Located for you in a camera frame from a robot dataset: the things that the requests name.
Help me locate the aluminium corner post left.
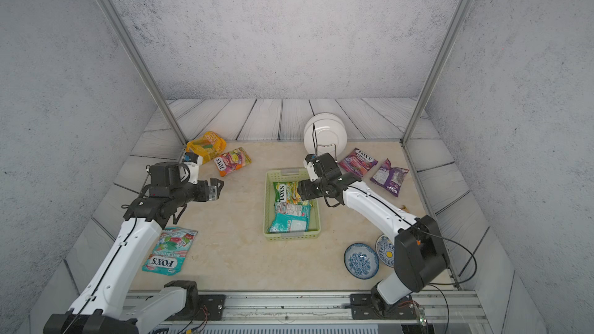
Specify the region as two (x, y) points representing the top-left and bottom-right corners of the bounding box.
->
(95, 0), (188, 145)

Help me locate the pink yellow Fox's candy bag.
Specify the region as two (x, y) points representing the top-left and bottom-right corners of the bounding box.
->
(213, 147), (252, 177)

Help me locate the purple Fox's berries bag back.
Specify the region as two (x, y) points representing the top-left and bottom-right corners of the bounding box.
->
(371, 159), (409, 197)

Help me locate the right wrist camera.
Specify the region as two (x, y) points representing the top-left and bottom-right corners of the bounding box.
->
(303, 154), (319, 182)

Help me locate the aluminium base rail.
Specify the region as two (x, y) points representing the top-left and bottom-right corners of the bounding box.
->
(157, 288), (492, 333)

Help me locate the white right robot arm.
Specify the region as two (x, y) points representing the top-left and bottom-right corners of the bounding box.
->
(298, 153), (450, 309)

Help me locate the metal wire plate rack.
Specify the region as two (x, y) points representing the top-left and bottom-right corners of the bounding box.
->
(313, 144), (338, 160)

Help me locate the pink Fox's berries candy bag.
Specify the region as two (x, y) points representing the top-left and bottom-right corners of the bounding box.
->
(338, 148), (378, 179)

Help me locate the white plate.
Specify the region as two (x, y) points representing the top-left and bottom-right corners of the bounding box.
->
(303, 113), (347, 159)

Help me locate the teal red Fox's fruits bag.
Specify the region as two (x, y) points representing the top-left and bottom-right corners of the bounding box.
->
(142, 227), (198, 276)

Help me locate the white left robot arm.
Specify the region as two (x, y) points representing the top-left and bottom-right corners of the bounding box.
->
(43, 162), (224, 333)

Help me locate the blue yellow patterned plate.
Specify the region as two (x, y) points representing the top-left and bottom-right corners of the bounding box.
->
(375, 235), (394, 268)

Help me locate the teal Fox's candy bag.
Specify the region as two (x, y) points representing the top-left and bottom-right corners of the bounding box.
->
(269, 202), (311, 233)

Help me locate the aluminium corner post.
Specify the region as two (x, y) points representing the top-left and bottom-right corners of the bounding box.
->
(95, 0), (188, 145)
(401, 0), (473, 148)

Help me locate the green plastic basket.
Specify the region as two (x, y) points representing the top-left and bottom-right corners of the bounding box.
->
(263, 168), (322, 241)

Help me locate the yellow orange candy bag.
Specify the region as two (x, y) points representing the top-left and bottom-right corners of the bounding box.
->
(186, 131), (227, 164)

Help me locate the green Fox's spring tea bag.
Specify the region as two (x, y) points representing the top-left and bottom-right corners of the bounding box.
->
(273, 181), (310, 206)

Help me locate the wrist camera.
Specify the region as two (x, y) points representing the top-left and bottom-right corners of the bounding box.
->
(303, 154), (319, 182)
(182, 152), (203, 185)

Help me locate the blue patterned bowl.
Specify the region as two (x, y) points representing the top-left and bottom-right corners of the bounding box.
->
(343, 243), (380, 280)

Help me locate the aluminium corner post right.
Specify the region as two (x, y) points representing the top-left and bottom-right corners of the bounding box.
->
(401, 0), (473, 148)

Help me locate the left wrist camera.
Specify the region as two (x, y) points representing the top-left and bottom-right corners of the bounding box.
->
(182, 152), (203, 185)

